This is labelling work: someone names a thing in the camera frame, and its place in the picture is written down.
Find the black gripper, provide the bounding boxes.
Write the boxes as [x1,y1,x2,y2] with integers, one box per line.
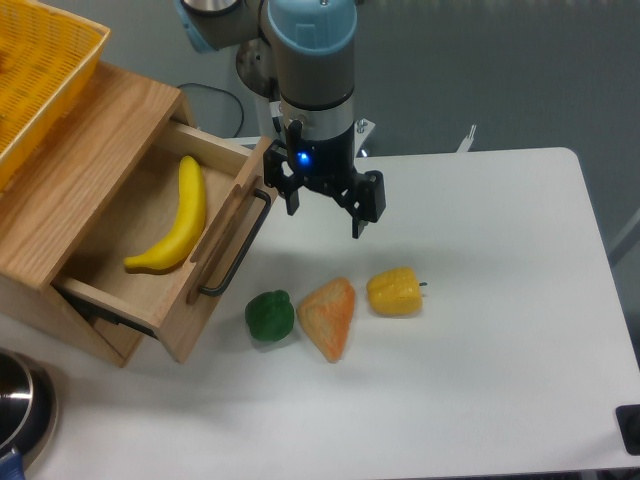
[263,120,386,239]

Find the wooden top drawer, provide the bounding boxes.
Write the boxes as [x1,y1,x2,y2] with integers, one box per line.
[53,122,275,365]

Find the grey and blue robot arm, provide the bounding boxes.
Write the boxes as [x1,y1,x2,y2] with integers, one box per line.
[175,1,386,238]

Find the wooden drawer cabinet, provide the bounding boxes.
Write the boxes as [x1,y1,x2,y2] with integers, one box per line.
[0,61,196,369]

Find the orange toy sandwich wedge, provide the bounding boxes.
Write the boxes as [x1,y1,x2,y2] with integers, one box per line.
[297,277,356,363]

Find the yellow toy bell pepper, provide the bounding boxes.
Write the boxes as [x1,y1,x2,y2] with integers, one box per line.
[366,267,423,317]

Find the green toy pepper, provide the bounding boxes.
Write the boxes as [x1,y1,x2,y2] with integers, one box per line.
[244,290,295,342]

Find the yellow toy banana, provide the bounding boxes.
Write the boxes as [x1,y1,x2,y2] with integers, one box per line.
[123,156,207,272]

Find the yellow plastic basket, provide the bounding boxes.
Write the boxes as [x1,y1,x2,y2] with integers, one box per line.
[1,1,111,187]

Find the steel bowl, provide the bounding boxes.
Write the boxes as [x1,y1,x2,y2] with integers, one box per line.
[1,348,59,470]

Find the black table corner clamp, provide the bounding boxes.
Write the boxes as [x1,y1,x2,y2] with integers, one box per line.
[615,404,640,456]

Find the blue object at corner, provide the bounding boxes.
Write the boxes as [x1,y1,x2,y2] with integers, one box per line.
[0,448,26,480]

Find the white metal bracket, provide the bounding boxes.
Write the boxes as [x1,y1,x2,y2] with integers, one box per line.
[456,124,477,153]

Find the black cable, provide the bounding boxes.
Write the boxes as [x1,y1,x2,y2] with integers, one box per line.
[176,81,246,139]

